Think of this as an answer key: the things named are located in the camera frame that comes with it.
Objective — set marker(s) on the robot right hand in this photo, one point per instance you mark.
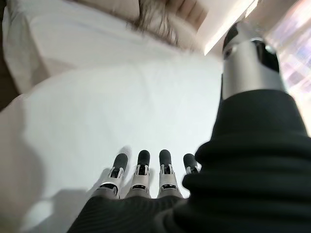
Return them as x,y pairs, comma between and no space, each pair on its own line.
243,170

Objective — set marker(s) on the white duvet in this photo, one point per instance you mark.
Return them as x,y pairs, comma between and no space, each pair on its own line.
121,109

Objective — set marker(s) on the white bed sheet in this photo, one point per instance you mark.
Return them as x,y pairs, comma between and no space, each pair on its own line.
73,43

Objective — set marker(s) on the patterned fringed cushion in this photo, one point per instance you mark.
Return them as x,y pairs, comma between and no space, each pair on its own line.
155,24

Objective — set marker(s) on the large beige pillow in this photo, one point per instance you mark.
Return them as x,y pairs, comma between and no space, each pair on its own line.
121,9

